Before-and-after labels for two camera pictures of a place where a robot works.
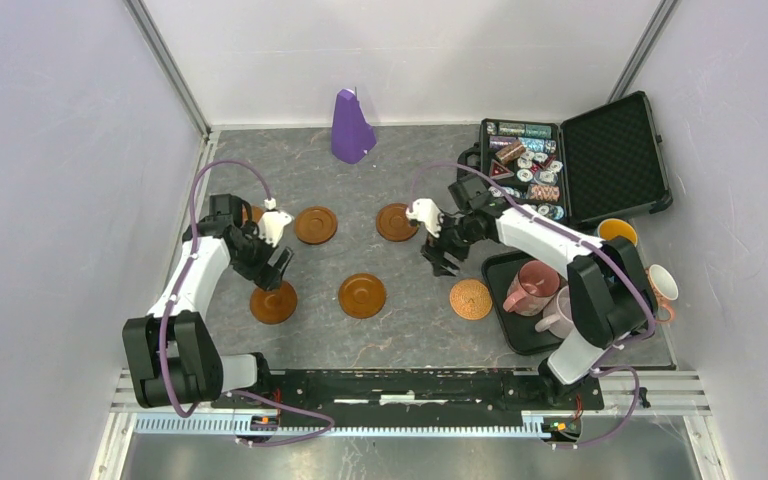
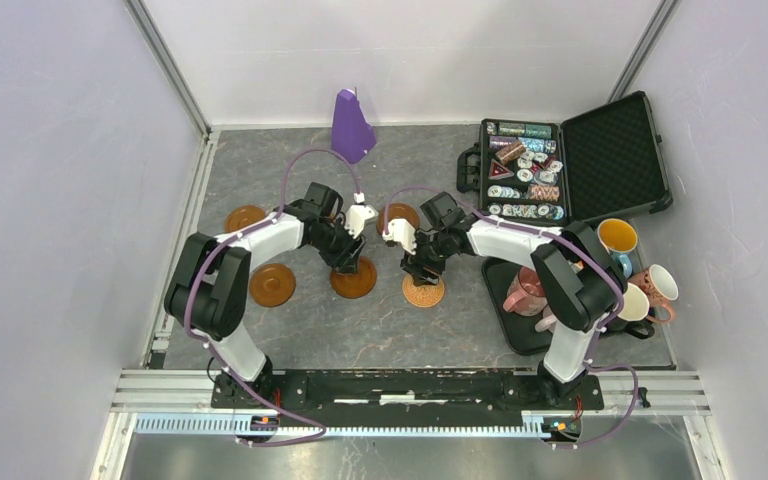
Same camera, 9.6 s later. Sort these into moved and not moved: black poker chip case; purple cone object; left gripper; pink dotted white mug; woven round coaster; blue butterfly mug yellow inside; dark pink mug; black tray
Moved: woven round coaster; left gripper
Not moved: pink dotted white mug; black poker chip case; dark pink mug; black tray; blue butterfly mug yellow inside; purple cone object
